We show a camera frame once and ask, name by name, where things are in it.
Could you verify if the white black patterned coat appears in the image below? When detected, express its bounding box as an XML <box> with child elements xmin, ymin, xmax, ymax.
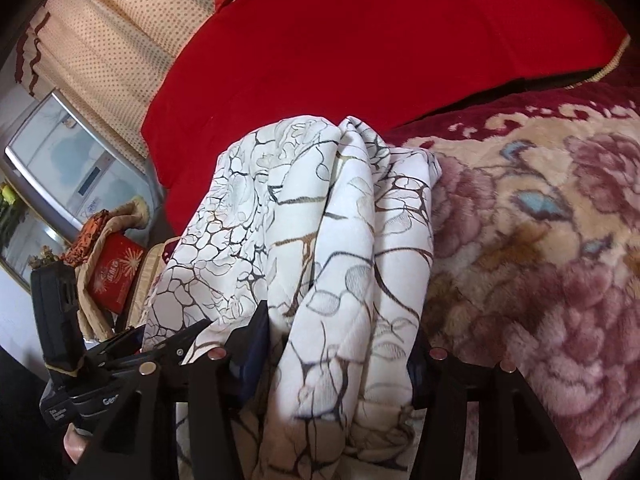
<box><xmin>143</xmin><ymin>116</ymin><xmax>442</xmax><ymax>479</ymax></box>

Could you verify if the person's left hand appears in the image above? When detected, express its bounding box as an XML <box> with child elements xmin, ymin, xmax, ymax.
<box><xmin>63</xmin><ymin>422</ymin><xmax>92</xmax><ymax>464</ymax></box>

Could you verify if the red gift box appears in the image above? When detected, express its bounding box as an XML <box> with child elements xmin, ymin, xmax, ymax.
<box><xmin>89</xmin><ymin>233</ymin><xmax>144</xmax><ymax>314</ymax></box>

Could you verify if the orange black folded garment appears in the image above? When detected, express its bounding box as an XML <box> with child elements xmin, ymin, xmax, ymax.
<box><xmin>62</xmin><ymin>209</ymin><xmax>111</xmax><ymax>268</ymax></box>

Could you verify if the wooden display shelf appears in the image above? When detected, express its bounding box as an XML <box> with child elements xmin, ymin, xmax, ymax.
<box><xmin>1</xmin><ymin>174</ymin><xmax>67</xmax><ymax>294</ymax></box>

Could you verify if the beige coat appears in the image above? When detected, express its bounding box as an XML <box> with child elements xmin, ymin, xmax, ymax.
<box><xmin>63</xmin><ymin>196</ymin><xmax>150</xmax><ymax>341</ymax></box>

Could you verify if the floral plush seat blanket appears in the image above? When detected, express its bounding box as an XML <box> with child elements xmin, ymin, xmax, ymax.
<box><xmin>370</xmin><ymin>84</ymin><xmax>639</xmax><ymax>479</ymax></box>

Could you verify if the beige dotted curtain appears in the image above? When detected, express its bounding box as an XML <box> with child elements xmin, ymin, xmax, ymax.
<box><xmin>14</xmin><ymin>0</ymin><xmax>215</xmax><ymax>168</ymax></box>

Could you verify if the red sofa back cover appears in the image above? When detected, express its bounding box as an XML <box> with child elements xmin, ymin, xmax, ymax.
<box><xmin>142</xmin><ymin>0</ymin><xmax>626</xmax><ymax>232</ymax></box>

